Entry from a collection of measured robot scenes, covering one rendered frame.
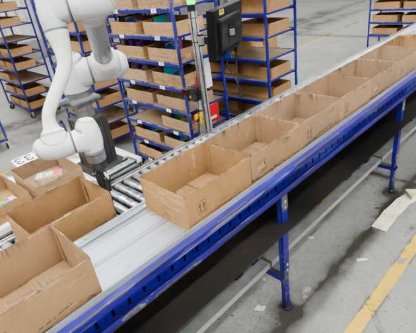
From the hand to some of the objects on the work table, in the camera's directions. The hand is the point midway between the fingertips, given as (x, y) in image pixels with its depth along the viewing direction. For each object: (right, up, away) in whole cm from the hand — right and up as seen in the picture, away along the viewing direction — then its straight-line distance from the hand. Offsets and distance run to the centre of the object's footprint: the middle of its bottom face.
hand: (107, 196), depth 189 cm
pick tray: (-47, +5, +44) cm, 65 cm away
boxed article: (-50, +9, +52) cm, 73 cm away
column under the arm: (-21, +17, +59) cm, 65 cm away
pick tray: (-69, -9, +24) cm, 73 cm away
